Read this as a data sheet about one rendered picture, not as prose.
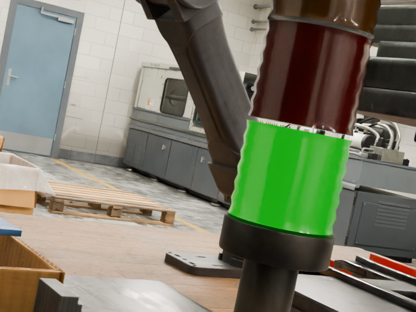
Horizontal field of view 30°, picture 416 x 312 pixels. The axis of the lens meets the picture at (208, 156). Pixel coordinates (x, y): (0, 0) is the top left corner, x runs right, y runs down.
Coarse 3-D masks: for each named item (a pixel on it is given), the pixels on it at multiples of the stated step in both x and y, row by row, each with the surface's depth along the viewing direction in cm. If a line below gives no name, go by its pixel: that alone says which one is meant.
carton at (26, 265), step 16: (0, 240) 58; (16, 240) 55; (0, 256) 57; (16, 256) 54; (32, 256) 52; (0, 272) 46; (16, 272) 47; (32, 272) 47; (48, 272) 48; (64, 272) 48; (0, 288) 46; (16, 288) 47; (32, 288) 47; (0, 304) 46; (16, 304) 47; (32, 304) 47
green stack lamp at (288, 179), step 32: (256, 128) 27; (288, 128) 26; (256, 160) 26; (288, 160) 26; (320, 160) 26; (256, 192) 26; (288, 192) 26; (320, 192) 26; (288, 224) 26; (320, 224) 26
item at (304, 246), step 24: (240, 240) 26; (264, 240) 26; (288, 240) 26; (312, 240) 26; (264, 264) 27; (288, 264) 26; (312, 264) 26; (240, 288) 27; (264, 288) 27; (288, 288) 27
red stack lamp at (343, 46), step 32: (288, 32) 26; (320, 32) 26; (288, 64) 26; (320, 64) 26; (352, 64) 26; (256, 96) 27; (288, 96) 26; (320, 96) 26; (352, 96) 26; (320, 128) 26; (352, 128) 27
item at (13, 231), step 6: (0, 222) 50; (6, 222) 50; (0, 228) 48; (6, 228) 48; (12, 228) 48; (18, 228) 49; (0, 234) 48; (6, 234) 48; (12, 234) 48; (18, 234) 48
